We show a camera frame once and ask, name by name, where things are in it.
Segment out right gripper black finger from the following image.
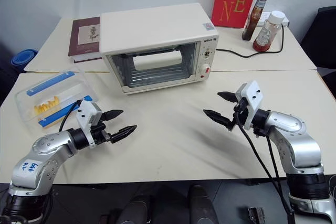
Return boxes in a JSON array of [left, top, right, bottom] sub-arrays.
[[203, 109, 234, 132], [217, 91, 238, 103]]

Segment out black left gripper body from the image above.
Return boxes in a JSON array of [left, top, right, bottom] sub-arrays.
[[90, 121, 112, 144]]

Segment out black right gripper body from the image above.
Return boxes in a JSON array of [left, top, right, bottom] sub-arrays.
[[232, 97, 250, 128]]

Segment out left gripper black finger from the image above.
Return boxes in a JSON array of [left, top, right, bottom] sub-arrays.
[[101, 109, 124, 122], [110, 125, 138, 145]]

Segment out glass oven door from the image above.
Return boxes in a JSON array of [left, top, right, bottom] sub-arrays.
[[104, 42, 201, 95]]

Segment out clear plastic food container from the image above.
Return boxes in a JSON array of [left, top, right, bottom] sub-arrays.
[[14, 69, 99, 133]]

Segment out cream toaster oven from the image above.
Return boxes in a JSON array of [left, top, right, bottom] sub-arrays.
[[100, 2, 220, 97]]

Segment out blue container latch strip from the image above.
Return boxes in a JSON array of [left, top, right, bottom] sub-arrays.
[[26, 70, 75, 96], [37, 95, 94, 128]]

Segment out yellow french fries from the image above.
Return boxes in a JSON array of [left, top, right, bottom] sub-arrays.
[[33, 96, 59, 115]]

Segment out red ketchup bottle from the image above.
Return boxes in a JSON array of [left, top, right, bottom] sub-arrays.
[[253, 10, 286, 53]]

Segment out brown sauce bottle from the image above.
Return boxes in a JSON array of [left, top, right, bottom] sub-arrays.
[[241, 0, 272, 41]]

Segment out maroon hardcover book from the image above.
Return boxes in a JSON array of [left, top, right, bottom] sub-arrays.
[[68, 16, 103, 64]]

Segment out blue rolled mat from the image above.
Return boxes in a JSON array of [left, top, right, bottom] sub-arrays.
[[10, 48, 40, 66]]

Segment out black chair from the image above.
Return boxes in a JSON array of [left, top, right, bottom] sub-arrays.
[[300, 6, 336, 70]]

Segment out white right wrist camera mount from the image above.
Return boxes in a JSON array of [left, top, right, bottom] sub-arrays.
[[235, 80, 264, 131]]

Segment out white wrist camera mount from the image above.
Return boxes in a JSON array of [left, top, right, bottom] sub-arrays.
[[76, 100, 103, 148], [235, 80, 264, 131]]

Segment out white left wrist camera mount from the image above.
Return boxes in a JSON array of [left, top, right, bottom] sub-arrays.
[[76, 100, 103, 148]]

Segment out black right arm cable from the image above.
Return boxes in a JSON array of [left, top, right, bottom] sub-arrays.
[[234, 111, 296, 224], [266, 134, 284, 191]]

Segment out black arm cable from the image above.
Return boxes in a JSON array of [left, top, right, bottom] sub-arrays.
[[266, 134, 284, 191], [234, 111, 296, 224], [58, 99, 83, 132]]

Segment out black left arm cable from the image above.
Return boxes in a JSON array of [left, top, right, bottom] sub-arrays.
[[58, 99, 83, 132]]

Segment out black power cord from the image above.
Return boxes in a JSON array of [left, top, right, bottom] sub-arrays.
[[215, 23, 286, 59]]

